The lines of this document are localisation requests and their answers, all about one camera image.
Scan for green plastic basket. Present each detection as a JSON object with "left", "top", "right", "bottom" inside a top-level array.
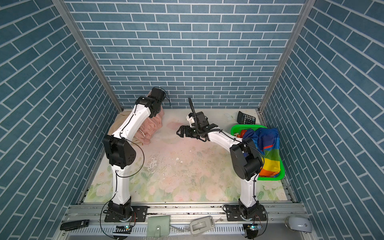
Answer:
[{"left": 231, "top": 125, "right": 285, "bottom": 181}]

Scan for light green wallet pouch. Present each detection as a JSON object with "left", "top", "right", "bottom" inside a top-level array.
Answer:
[{"left": 147, "top": 215, "right": 171, "bottom": 238}]

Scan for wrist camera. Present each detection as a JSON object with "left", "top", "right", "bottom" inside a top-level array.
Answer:
[
  {"left": 149, "top": 87, "right": 167, "bottom": 102},
  {"left": 187, "top": 112, "right": 209, "bottom": 128}
]

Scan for white computer mouse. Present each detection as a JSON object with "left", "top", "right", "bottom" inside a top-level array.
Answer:
[{"left": 285, "top": 216, "right": 313, "bottom": 233}]

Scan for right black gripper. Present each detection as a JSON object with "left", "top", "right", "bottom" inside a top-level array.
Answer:
[{"left": 176, "top": 125, "right": 202, "bottom": 139}]

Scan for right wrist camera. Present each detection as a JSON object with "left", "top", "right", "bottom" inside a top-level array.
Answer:
[{"left": 187, "top": 112, "right": 209, "bottom": 128}]

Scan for left circuit board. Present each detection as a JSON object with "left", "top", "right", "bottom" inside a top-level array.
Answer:
[{"left": 113, "top": 226, "right": 132, "bottom": 240}]

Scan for circuit board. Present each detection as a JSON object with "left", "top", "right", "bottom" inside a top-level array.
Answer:
[
  {"left": 113, "top": 226, "right": 132, "bottom": 240},
  {"left": 243, "top": 224, "right": 262, "bottom": 240}
]

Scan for colourful patterned shorts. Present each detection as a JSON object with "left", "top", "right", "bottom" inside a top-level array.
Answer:
[{"left": 235, "top": 128, "right": 282, "bottom": 178}]

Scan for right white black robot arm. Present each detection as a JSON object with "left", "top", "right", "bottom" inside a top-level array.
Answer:
[{"left": 177, "top": 124, "right": 268, "bottom": 221}]

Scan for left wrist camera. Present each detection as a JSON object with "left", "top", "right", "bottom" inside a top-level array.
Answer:
[{"left": 149, "top": 87, "right": 167, "bottom": 102}]

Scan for pink shorts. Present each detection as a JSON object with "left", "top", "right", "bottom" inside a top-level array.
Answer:
[{"left": 135, "top": 108, "right": 165, "bottom": 145}]

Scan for black calculator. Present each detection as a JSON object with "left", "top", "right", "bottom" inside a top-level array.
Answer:
[{"left": 237, "top": 111, "right": 256, "bottom": 125}]

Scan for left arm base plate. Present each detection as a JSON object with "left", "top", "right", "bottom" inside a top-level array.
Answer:
[{"left": 103, "top": 206, "right": 148, "bottom": 223}]

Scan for right circuit board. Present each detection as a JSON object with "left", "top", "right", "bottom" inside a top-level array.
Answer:
[{"left": 243, "top": 224, "right": 262, "bottom": 240}]

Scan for beige drawstring shorts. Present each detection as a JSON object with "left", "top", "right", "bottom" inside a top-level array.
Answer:
[{"left": 108, "top": 112, "right": 131, "bottom": 136}]

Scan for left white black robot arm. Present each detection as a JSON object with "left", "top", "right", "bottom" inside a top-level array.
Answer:
[{"left": 103, "top": 92, "right": 166, "bottom": 222}]

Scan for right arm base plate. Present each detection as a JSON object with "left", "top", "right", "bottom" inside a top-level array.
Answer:
[{"left": 223, "top": 204, "right": 268, "bottom": 222}]

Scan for black remote control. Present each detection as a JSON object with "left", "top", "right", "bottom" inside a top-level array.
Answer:
[{"left": 60, "top": 220, "right": 90, "bottom": 231}]

